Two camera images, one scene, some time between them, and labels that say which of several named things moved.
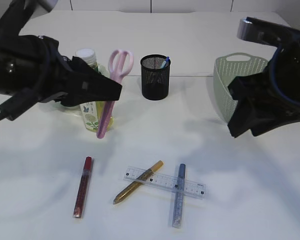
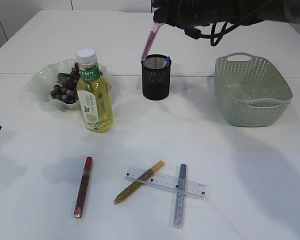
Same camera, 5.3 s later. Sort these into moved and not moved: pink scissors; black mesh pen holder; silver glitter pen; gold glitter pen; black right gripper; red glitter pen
Moved: black right gripper; pink scissors
Not moved: black mesh pen holder; gold glitter pen; red glitter pen; silver glitter pen
